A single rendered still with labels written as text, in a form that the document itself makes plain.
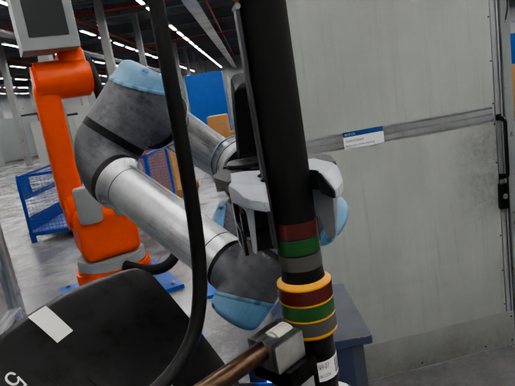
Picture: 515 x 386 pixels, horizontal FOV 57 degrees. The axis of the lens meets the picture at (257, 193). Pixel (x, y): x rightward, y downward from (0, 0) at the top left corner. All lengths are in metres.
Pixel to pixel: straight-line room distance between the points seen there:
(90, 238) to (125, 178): 3.46
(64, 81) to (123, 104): 3.49
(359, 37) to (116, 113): 1.63
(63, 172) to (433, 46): 3.15
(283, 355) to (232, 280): 0.28
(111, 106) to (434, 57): 1.86
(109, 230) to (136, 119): 3.45
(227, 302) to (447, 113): 2.00
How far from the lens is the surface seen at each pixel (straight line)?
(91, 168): 0.83
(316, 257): 0.37
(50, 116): 4.36
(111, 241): 4.28
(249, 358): 0.35
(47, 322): 0.43
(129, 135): 0.84
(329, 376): 0.41
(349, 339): 1.14
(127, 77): 0.85
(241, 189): 0.34
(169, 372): 0.31
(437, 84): 2.47
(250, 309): 0.63
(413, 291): 2.62
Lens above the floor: 1.57
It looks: 12 degrees down
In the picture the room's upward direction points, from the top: 9 degrees counter-clockwise
